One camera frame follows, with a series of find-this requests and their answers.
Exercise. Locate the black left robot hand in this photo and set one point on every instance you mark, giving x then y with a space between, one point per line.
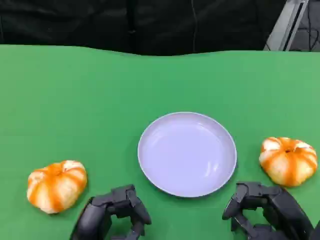
95 220

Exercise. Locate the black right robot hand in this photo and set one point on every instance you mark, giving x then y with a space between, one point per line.
280 207

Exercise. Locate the orange white toy bread roll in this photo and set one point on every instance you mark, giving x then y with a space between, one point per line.
56 186
287 162

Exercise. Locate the lilac plate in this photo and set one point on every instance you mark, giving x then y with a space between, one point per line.
187 155

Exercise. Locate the green table cloth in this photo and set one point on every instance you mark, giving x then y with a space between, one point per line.
100 100

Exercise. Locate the black backdrop curtain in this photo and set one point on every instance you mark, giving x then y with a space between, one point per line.
87 22

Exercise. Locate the aluminium frame profile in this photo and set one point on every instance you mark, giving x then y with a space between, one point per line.
287 25

